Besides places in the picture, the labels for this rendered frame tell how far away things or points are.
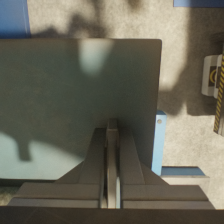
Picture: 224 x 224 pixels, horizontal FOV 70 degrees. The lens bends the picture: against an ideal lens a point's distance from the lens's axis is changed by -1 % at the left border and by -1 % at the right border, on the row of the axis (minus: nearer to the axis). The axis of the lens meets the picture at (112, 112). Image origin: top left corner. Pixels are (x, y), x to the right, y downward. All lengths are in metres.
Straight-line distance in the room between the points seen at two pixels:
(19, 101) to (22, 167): 0.07
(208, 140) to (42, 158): 1.44
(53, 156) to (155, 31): 1.16
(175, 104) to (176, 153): 0.43
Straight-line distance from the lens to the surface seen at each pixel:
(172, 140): 1.43
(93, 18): 1.26
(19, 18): 1.27
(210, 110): 1.30
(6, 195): 0.21
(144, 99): 0.15
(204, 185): 1.56
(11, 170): 0.22
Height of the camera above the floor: 1.21
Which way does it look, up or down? 74 degrees down
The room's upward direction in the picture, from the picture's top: 177 degrees counter-clockwise
